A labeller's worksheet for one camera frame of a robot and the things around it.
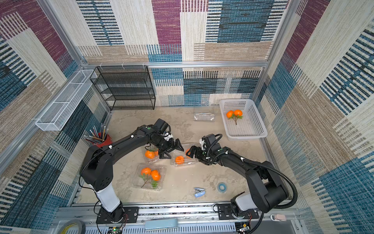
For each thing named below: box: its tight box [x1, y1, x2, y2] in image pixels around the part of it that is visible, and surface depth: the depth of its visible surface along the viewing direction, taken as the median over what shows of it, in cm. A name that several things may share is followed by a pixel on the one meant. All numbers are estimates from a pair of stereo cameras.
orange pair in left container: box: [145, 150, 159, 159], surface depth 89 cm
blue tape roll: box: [217, 182, 227, 194], surface depth 83 cm
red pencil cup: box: [82, 122, 113, 148], surface depth 92 cm
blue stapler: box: [193, 187, 206, 198], surface depth 80 cm
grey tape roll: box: [57, 219, 87, 234], surface depth 71 cm
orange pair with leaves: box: [225, 109, 244, 126], surface depth 111 cm
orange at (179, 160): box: [174, 155, 185, 165], surface depth 91 cm
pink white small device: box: [270, 213, 287, 222], surface depth 71 cm
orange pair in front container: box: [141, 167, 162, 182], surface depth 84 cm
